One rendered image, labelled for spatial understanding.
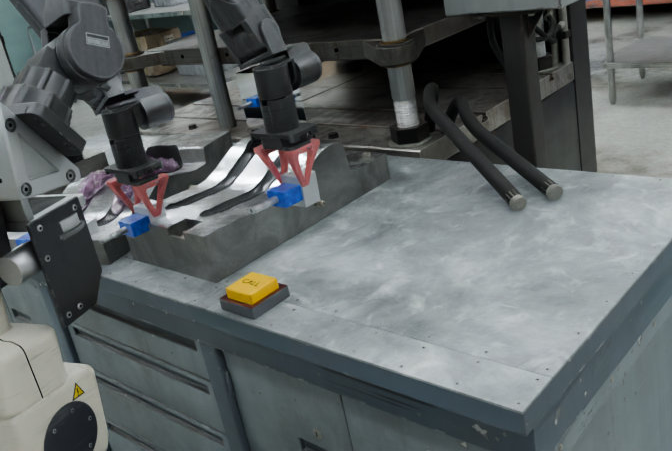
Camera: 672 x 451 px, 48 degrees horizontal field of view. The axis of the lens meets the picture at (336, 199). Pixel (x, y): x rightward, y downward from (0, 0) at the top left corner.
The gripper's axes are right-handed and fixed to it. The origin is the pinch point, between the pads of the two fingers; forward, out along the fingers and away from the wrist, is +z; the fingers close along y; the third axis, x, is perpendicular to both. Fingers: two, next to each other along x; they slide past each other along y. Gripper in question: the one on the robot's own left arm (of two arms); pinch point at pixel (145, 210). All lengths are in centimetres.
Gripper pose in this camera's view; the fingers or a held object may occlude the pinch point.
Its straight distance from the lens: 144.5
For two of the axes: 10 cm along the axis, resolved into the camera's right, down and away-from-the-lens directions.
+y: -7.3, -1.0, 6.8
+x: -6.6, 3.7, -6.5
